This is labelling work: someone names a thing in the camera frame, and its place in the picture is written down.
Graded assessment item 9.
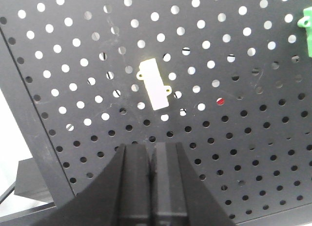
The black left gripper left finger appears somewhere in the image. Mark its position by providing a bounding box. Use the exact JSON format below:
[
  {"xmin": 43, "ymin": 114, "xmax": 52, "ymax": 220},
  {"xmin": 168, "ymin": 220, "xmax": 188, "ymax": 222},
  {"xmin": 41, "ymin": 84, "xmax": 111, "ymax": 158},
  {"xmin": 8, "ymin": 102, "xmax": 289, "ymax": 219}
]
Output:
[{"xmin": 35, "ymin": 144, "xmax": 150, "ymax": 226}]

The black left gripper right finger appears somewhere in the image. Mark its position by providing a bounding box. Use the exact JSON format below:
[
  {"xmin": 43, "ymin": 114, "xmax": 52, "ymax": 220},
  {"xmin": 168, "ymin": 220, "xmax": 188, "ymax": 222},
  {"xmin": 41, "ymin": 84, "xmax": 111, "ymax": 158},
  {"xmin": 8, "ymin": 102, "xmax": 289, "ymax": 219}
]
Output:
[{"xmin": 151, "ymin": 142, "xmax": 234, "ymax": 226}]

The black box on desk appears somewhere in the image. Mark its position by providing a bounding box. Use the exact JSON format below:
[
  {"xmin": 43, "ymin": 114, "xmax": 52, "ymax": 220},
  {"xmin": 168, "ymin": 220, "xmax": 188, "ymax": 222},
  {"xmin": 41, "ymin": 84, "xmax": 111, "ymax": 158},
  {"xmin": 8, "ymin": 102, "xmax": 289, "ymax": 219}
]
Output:
[{"xmin": 14, "ymin": 158, "xmax": 53, "ymax": 203}]

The black perforated pegboard panel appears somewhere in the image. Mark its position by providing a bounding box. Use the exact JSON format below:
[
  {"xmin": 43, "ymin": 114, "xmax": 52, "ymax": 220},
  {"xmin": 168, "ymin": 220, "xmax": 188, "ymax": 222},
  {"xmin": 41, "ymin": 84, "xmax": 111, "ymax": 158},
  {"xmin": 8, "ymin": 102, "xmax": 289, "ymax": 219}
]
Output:
[{"xmin": 0, "ymin": 0, "xmax": 312, "ymax": 226}]

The yellow toggle switch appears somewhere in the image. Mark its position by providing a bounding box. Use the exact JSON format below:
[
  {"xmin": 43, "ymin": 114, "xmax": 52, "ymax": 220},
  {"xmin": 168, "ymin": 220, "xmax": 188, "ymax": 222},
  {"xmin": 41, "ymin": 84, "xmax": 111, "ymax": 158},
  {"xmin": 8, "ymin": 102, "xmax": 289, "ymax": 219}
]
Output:
[{"xmin": 136, "ymin": 58, "xmax": 172, "ymax": 111}]

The green toggle switch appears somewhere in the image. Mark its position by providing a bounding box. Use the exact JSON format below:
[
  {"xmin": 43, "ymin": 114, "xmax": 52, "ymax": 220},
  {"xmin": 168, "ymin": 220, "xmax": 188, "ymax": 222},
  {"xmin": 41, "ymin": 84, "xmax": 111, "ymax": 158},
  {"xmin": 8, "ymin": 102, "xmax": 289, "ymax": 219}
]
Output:
[{"xmin": 297, "ymin": 6, "xmax": 312, "ymax": 58}]

